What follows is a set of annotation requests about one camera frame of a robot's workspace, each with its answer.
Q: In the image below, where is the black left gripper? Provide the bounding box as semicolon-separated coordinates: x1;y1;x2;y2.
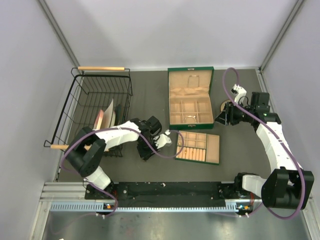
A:
136;135;161;161

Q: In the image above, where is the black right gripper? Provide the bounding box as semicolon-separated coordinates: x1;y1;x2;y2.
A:
214;99;255;126

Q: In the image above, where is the green jewelry tray insert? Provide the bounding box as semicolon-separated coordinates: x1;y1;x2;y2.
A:
175;131;220;165

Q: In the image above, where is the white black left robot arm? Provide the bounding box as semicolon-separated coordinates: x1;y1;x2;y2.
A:
64;116;172;199

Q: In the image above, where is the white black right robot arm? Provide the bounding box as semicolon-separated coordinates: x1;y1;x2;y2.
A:
215;86;315;210

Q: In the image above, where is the green jewelry box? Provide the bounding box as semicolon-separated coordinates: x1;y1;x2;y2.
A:
167;66;215;131

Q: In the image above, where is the beige ceramic bowl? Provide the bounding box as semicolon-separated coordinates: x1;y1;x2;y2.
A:
220;100;231;112

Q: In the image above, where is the dark plate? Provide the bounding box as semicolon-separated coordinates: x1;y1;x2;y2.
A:
114;104;128;126

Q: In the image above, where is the white plate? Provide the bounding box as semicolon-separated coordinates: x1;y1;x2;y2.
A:
100;99;116;129

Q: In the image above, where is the pink rimmed plate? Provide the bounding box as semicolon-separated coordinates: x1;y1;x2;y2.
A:
93;109;106;130

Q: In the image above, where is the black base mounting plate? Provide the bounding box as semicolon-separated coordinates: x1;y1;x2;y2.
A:
84;181;251;201

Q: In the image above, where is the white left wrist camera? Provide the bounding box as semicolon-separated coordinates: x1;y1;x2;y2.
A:
154;129;172;150

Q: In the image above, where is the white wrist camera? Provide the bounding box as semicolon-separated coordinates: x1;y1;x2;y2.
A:
231;83;247;105
154;129;172;150

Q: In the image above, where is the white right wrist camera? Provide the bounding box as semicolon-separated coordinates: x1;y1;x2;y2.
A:
231;83;247;105

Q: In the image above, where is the silver chain necklace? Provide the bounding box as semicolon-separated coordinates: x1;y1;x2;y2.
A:
187;74;200;88

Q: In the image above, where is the black wire basket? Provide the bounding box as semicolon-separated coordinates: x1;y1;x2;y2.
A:
43;66;133;148

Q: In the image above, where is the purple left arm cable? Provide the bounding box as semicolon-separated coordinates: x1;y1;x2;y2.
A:
59;126;185;218

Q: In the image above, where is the grey slotted cable duct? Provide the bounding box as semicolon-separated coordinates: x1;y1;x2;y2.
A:
50;201;239;213

